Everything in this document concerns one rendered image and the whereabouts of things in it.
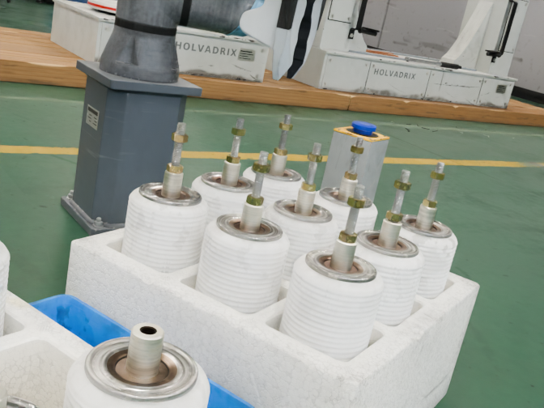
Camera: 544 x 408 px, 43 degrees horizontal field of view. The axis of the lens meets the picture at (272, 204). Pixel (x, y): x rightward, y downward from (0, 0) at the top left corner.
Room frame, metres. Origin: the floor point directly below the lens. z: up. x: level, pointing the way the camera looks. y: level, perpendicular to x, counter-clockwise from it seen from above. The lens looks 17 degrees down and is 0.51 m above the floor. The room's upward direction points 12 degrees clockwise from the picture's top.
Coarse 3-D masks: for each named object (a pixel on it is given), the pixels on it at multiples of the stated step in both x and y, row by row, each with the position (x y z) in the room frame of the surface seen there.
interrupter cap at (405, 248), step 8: (360, 232) 0.79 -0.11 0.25; (368, 232) 0.80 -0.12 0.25; (376, 232) 0.81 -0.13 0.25; (360, 240) 0.76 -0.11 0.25; (368, 240) 0.77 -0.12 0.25; (376, 240) 0.79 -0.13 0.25; (400, 240) 0.80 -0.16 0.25; (408, 240) 0.80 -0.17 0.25; (368, 248) 0.75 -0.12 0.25; (376, 248) 0.75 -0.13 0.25; (384, 248) 0.76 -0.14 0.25; (400, 248) 0.78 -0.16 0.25; (408, 248) 0.78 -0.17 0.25; (416, 248) 0.78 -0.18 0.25; (392, 256) 0.74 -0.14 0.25; (400, 256) 0.74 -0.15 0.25; (408, 256) 0.75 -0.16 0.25
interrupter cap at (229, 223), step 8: (224, 216) 0.75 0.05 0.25; (232, 216) 0.76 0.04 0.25; (240, 216) 0.77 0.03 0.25; (216, 224) 0.73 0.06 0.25; (224, 224) 0.73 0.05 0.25; (232, 224) 0.73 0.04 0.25; (264, 224) 0.76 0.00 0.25; (272, 224) 0.76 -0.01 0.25; (232, 232) 0.70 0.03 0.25; (240, 232) 0.71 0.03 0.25; (248, 232) 0.72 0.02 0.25; (256, 232) 0.73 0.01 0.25; (264, 232) 0.73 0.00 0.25; (272, 232) 0.73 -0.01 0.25; (280, 232) 0.73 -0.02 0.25; (256, 240) 0.70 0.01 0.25; (264, 240) 0.71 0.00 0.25; (272, 240) 0.71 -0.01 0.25
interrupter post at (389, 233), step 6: (384, 222) 0.78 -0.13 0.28; (390, 222) 0.77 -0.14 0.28; (384, 228) 0.77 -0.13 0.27; (390, 228) 0.77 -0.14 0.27; (396, 228) 0.77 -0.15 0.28; (384, 234) 0.77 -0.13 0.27; (390, 234) 0.77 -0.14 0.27; (396, 234) 0.77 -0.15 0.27; (378, 240) 0.78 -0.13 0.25; (384, 240) 0.77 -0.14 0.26; (390, 240) 0.77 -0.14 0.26; (396, 240) 0.77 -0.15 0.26; (384, 246) 0.77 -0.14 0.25; (390, 246) 0.77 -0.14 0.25
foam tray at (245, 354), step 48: (96, 240) 0.78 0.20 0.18; (96, 288) 0.74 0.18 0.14; (144, 288) 0.71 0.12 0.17; (192, 288) 0.71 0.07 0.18; (192, 336) 0.67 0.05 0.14; (240, 336) 0.64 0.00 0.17; (288, 336) 0.64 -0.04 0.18; (384, 336) 0.69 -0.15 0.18; (432, 336) 0.76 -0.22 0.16; (240, 384) 0.63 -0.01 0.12; (288, 384) 0.61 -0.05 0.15; (336, 384) 0.58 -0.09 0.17; (384, 384) 0.64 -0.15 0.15; (432, 384) 0.82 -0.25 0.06
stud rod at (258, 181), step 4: (260, 152) 0.74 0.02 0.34; (264, 152) 0.73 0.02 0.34; (260, 156) 0.74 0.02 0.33; (264, 156) 0.73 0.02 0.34; (260, 160) 0.73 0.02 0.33; (264, 160) 0.73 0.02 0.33; (264, 164) 0.73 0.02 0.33; (256, 172) 0.74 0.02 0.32; (260, 172) 0.73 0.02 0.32; (256, 176) 0.73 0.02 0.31; (260, 176) 0.73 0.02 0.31; (256, 180) 0.73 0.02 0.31; (260, 180) 0.73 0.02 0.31; (256, 184) 0.73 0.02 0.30; (260, 184) 0.73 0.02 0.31; (256, 188) 0.73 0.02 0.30; (260, 188) 0.73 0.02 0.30; (256, 192) 0.73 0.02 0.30; (260, 192) 0.73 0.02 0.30; (252, 196) 0.73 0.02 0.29; (256, 196) 0.73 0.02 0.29; (260, 196) 0.74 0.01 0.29
